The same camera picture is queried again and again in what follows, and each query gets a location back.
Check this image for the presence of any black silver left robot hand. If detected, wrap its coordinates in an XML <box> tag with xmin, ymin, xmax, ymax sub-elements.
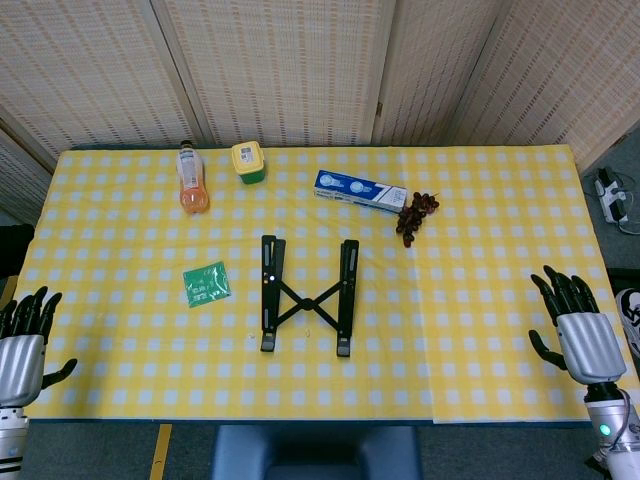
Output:
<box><xmin>0</xmin><ymin>285</ymin><xmax>79</xmax><ymax>409</ymax></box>

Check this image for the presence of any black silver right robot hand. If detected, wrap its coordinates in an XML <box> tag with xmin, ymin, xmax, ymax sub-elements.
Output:
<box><xmin>528</xmin><ymin>264</ymin><xmax>629</xmax><ymax>386</ymax></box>

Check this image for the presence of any black folding stand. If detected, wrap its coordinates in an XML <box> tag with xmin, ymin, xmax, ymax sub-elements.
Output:
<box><xmin>259</xmin><ymin>233</ymin><xmax>361</xmax><ymax>359</ymax></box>

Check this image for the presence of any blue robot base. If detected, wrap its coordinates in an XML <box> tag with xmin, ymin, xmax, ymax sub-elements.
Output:
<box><xmin>209</xmin><ymin>424</ymin><xmax>425</xmax><ymax>480</ymax></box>

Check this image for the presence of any white black sneaker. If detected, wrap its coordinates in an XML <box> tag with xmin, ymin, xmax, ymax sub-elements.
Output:
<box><xmin>614</xmin><ymin>288</ymin><xmax>640</xmax><ymax>361</ymax></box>

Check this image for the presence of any black bulky object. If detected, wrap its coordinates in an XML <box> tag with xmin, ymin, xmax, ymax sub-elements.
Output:
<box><xmin>0</xmin><ymin>223</ymin><xmax>35</xmax><ymax>281</ymax></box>

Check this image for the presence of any yellow white checked tablecloth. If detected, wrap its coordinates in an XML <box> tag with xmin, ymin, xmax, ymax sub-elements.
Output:
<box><xmin>22</xmin><ymin>144</ymin><xmax>640</xmax><ymax>425</ymax></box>

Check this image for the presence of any white power strip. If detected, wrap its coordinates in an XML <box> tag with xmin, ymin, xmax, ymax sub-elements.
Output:
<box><xmin>593</xmin><ymin>168</ymin><xmax>630</xmax><ymax>225</ymax></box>

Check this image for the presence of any yellow floor tape strip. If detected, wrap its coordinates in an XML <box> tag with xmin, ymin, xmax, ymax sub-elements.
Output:
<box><xmin>148</xmin><ymin>423</ymin><xmax>174</xmax><ymax>480</ymax></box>

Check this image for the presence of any woven folding screen panel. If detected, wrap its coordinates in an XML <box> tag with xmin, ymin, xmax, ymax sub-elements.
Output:
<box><xmin>0</xmin><ymin>127</ymin><xmax>56</xmax><ymax>214</ymax></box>
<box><xmin>372</xmin><ymin>0</ymin><xmax>501</xmax><ymax>147</ymax></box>
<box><xmin>449</xmin><ymin>0</ymin><xmax>640</xmax><ymax>174</ymax></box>
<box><xmin>0</xmin><ymin>0</ymin><xmax>206</xmax><ymax>174</ymax></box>
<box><xmin>149</xmin><ymin>0</ymin><xmax>399</xmax><ymax>149</ymax></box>

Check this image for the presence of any green tea packet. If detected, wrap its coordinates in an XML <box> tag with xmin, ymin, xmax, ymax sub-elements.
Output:
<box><xmin>181</xmin><ymin>261</ymin><xmax>234</xmax><ymax>310</ymax></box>

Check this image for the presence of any dark red grape bunch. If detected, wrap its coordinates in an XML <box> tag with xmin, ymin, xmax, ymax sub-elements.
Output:
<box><xmin>395</xmin><ymin>191</ymin><xmax>441</xmax><ymax>249</ymax></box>

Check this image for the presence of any orange drink plastic bottle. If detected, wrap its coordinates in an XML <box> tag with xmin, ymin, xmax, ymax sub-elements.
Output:
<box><xmin>174</xmin><ymin>140</ymin><xmax>212</xmax><ymax>216</ymax></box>

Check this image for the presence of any blue white toothpaste box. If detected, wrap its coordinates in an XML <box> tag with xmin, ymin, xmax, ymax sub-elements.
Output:
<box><xmin>313</xmin><ymin>169</ymin><xmax>409</xmax><ymax>216</ymax></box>

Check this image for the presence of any green container with yellow lid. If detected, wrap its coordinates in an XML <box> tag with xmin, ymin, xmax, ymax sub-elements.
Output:
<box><xmin>230</xmin><ymin>141</ymin><xmax>268</xmax><ymax>186</ymax></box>

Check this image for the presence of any white power cable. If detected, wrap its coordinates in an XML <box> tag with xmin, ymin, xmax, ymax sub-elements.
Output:
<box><xmin>612</xmin><ymin>172</ymin><xmax>640</xmax><ymax>236</ymax></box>

